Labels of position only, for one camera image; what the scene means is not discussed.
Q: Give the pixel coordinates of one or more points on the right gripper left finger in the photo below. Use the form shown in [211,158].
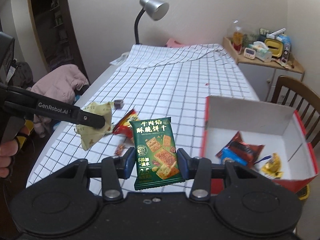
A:
[112,170]

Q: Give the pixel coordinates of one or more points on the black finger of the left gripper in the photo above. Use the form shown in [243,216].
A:
[90,119]

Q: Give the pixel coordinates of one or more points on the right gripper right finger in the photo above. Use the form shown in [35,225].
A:
[200,171]

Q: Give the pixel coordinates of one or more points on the cream snack packet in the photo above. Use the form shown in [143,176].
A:
[89,135]

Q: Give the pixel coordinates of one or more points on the clear brown candy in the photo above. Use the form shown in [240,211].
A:
[119,150]

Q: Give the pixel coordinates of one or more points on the blue snack packet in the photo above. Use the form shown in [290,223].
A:
[228,155]

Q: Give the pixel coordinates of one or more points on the red chips bag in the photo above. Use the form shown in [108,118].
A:
[124,126]

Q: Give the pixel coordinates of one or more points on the green cracker packet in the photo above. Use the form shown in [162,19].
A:
[156,159]

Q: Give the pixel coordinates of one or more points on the yellow snack packet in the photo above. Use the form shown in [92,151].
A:
[272,168]

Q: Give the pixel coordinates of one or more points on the person's left hand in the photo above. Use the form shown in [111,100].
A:
[8,151]

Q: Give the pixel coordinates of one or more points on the dark wrapped cube candy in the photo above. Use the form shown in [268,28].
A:
[118,104]

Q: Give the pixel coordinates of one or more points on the pink jacket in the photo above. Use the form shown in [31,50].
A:
[62,83]

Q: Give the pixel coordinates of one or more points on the red foil snack packet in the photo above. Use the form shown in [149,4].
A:
[248,152]

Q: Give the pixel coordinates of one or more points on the papers on table edge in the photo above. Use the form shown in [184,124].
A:
[120,60]

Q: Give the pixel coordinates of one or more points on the white checked tablecloth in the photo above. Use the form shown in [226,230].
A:
[155,82]

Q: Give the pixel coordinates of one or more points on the red cardboard box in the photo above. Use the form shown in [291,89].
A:
[278,128]

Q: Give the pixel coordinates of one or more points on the dark wooden bookshelf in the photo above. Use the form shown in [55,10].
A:
[54,33]

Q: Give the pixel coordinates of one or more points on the corner cabinet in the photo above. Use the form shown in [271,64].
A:
[263,76]

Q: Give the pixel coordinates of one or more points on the pink paper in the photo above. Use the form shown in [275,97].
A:
[172,43]

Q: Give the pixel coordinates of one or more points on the wooden chair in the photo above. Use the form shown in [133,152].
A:
[295,94]

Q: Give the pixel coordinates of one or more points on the white digital timer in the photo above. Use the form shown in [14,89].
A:
[249,53]

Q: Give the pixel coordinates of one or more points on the silver desk lamp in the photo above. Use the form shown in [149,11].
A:
[156,10]

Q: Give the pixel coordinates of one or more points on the tissue pack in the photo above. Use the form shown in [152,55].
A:
[262,51]

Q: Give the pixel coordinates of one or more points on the orange liquid bottle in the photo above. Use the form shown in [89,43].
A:
[238,39]

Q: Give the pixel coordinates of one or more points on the yellow box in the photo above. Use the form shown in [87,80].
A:
[275,46]

